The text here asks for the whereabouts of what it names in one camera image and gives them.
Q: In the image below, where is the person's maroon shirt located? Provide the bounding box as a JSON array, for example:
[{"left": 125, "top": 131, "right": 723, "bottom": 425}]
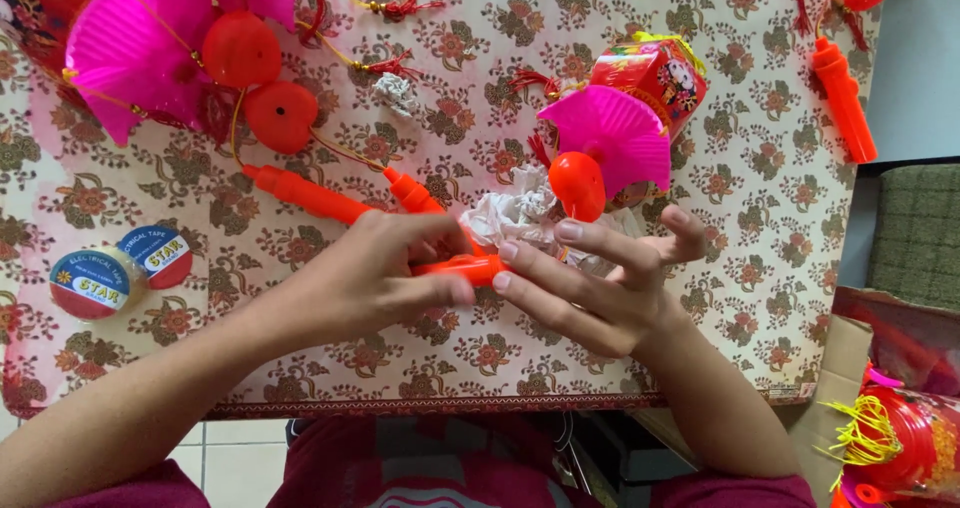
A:
[{"left": 41, "top": 416, "right": 817, "bottom": 508}]

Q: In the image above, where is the orange plastic lantern handle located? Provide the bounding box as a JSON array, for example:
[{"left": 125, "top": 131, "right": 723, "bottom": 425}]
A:
[
  {"left": 381, "top": 166, "right": 489, "bottom": 258},
  {"left": 242, "top": 163, "right": 376, "bottom": 226},
  {"left": 812, "top": 37, "right": 879, "bottom": 165},
  {"left": 410, "top": 254, "right": 513, "bottom": 288}
]

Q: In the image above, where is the small crumpled white tissue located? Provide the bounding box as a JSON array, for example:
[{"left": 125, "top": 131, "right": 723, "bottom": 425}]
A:
[{"left": 372, "top": 72, "right": 422, "bottom": 118}]

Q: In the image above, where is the cardboard box of red lanterns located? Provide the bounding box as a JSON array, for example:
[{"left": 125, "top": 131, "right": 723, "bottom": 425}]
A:
[{"left": 787, "top": 286, "right": 960, "bottom": 508}]

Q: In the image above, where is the red printed paper lantern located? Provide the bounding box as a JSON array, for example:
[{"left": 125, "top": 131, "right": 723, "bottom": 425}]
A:
[{"left": 589, "top": 32, "right": 709, "bottom": 143}]

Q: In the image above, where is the orange plastic lantern cap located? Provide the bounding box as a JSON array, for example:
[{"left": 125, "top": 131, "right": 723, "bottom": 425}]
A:
[{"left": 548, "top": 151, "right": 608, "bottom": 224}]

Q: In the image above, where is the large pink paper lantern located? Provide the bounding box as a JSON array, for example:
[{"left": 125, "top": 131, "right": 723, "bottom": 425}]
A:
[{"left": 63, "top": 0, "right": 336, "bottom": 147}]

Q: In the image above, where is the person's left hand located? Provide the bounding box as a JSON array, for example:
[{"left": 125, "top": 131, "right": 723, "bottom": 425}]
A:
[{"left": 276, "top": 211, "right": 478, "bottom": 345}]

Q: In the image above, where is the person's right hand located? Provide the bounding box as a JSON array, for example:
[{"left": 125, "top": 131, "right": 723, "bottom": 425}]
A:
[{"left": 491, "top": 206, "right": 708, "bottom": 359}]

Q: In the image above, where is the clear tape roll blue label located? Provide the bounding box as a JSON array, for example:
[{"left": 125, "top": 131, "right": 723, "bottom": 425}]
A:
[
  {"left": 117, "top": 225, "right": 194, "bottom": 290},
  {"left": 48, "top": 248, "right": 147, "bottom": 322}
]

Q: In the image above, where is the red patterned folded lantern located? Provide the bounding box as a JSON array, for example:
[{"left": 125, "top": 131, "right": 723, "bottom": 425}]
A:
[{"left": 0, "top": 0, "right": 121, "bottom": 81}]

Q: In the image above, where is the large crumpled white tissue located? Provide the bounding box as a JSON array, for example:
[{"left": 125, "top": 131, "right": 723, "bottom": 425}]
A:
[{"left": 458, "top": 163, "right": 648, "bottom": 278}]

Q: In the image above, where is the green checked chair cushion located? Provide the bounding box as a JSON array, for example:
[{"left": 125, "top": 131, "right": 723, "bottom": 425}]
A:
[{"left": 866, "top": 163, "right": 960, "bottom": 311}]

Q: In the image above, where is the floral patterned tablecloth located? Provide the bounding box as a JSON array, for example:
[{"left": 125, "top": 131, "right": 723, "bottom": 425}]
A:
[{"left": 0, "top": 0, "right": 882, "bottom": 420}]

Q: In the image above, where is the small pink paper lantern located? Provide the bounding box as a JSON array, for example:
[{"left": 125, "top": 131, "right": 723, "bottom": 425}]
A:
[{"left": 537, "top": 85, "right": 673, "bottom": 200}]

